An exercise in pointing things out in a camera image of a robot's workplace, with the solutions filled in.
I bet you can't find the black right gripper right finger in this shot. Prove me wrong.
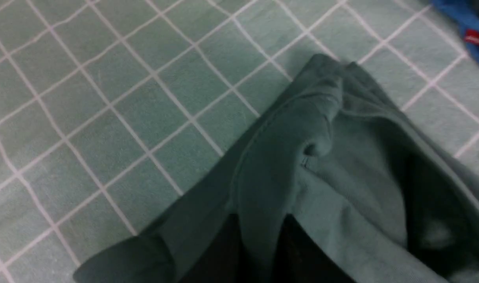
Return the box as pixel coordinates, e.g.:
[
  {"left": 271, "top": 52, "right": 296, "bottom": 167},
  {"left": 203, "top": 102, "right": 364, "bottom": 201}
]
[{"left": 273, "top": 215, "right": 354, "bottom": 283}]

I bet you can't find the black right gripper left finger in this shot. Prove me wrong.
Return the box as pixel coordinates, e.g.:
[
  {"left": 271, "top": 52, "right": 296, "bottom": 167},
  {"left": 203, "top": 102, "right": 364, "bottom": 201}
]
[{"left": 179, "top": 215, "right": 240, "bottom": 283}]

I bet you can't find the green long sleeve shirt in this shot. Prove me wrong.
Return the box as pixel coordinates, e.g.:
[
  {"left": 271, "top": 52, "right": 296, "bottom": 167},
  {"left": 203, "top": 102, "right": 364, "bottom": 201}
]
[{"left": 74, "top": 54, "right": 479, "bottom": 283}]

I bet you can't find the green checkered table cloth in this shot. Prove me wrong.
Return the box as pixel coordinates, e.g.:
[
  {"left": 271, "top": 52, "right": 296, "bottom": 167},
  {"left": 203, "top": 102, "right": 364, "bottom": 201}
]
[{"left": 0, "top": 0, "right": 479, "bottom": 283}]

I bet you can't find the blue crumpled garment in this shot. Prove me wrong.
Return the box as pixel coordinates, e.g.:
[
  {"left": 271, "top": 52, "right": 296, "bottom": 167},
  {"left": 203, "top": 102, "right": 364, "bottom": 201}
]
[{"left": 431, "top": 0, "right": 479, "bottom": 65}]

